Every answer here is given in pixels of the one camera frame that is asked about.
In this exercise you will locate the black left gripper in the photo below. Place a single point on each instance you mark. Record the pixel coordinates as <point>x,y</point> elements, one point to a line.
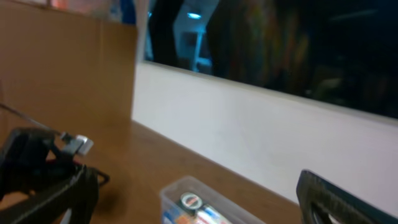
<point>32,160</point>

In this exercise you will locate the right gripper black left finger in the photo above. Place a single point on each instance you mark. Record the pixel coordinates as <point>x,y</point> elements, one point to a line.
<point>79,193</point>

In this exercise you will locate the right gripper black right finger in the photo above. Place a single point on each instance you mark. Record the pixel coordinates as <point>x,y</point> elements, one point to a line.
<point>320,201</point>

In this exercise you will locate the green Zam-Buk ointment box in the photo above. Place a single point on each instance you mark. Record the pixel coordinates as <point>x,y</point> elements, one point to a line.
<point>190,203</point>

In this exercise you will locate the white Panadol box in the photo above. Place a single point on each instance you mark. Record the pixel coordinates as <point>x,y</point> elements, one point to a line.
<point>208,215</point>

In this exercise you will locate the blue fever patch box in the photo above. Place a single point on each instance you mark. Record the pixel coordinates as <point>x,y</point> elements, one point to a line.
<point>173,216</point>

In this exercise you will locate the clear plastic container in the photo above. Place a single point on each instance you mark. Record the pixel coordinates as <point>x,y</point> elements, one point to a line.
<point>170,195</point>

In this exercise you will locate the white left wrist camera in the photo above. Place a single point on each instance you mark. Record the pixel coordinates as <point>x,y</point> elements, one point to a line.
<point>76,144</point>

